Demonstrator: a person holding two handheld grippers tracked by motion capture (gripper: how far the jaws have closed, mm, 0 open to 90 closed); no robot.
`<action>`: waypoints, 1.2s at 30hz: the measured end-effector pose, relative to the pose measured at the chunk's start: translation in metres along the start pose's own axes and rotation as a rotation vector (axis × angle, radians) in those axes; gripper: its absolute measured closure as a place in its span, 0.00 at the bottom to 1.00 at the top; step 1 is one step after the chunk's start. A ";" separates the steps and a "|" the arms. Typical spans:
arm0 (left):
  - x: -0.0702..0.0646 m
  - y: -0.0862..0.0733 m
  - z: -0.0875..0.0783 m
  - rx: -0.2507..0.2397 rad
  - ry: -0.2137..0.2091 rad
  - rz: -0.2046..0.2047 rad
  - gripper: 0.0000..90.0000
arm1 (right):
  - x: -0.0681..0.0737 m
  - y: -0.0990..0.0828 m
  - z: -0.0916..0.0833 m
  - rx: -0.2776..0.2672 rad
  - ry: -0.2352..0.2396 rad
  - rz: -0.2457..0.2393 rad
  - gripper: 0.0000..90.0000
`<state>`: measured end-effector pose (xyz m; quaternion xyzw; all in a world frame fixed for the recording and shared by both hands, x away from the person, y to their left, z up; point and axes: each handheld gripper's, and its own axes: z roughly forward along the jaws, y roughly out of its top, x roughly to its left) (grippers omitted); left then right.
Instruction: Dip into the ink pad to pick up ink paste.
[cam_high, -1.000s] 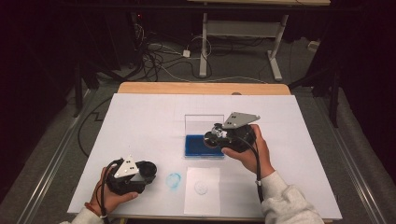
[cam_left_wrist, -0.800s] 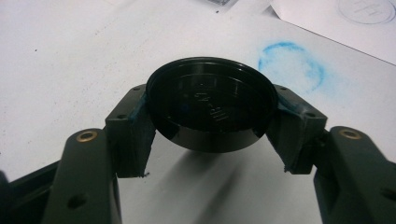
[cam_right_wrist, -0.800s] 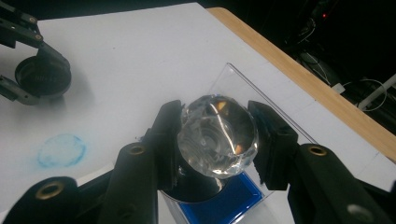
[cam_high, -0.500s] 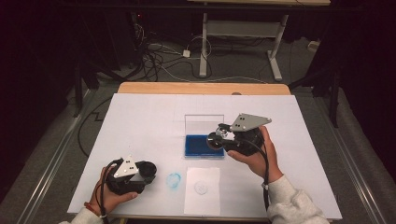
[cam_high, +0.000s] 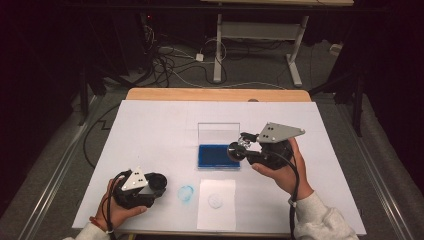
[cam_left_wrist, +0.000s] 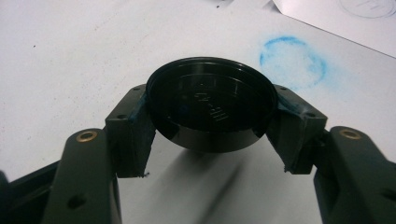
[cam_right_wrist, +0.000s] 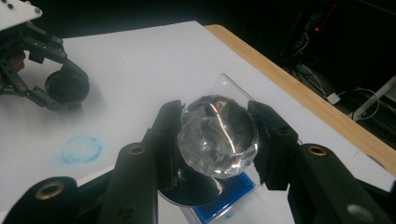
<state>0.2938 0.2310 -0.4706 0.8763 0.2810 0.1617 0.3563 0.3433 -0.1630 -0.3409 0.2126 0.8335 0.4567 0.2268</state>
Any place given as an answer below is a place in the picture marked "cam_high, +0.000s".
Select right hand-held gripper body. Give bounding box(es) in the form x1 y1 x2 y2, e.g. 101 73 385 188
248 122 306 170

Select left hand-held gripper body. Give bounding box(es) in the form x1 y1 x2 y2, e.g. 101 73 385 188
113 165 156 210

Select black stamp with clear knob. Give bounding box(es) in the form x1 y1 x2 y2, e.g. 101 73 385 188
227 138 253 163

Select blue ink pad clear case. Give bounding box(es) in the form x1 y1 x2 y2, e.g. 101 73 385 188
197 122 242 170

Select person's right hand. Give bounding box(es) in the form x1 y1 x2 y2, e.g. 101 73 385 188
251 138 314 201

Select person's left hand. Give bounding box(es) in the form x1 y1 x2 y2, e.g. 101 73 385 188
96 179 148 231

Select large white table cover board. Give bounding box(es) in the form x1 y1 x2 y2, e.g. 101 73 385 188
72 99 368 237

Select white paper sheet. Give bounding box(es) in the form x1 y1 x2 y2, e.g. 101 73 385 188
196 179 237 232

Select wooden table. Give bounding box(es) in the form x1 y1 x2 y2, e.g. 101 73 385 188
125 87 312 103

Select black metal stand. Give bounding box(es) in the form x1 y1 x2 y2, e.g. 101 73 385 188
308 69 366 138
77 63 109 127

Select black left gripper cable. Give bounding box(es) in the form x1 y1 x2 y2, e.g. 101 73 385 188
101 169 133 240

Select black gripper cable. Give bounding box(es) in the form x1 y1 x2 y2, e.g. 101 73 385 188
266 150 301 240
101 169 133 240

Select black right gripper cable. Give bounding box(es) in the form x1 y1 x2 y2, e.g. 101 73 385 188
266 150 301 240

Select red bracelet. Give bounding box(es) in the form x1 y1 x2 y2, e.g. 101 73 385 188
89 215 112 232

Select black floor cable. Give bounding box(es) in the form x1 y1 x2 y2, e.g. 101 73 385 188
82 103 122 168

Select metal floor rail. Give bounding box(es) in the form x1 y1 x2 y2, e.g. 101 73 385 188
331 99 416 240
16 94 103 240

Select white metal desk frame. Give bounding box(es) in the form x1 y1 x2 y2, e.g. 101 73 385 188
199 0 355 88

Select bundle of floor cables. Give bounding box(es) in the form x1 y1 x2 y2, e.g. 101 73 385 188
143 26 231 88

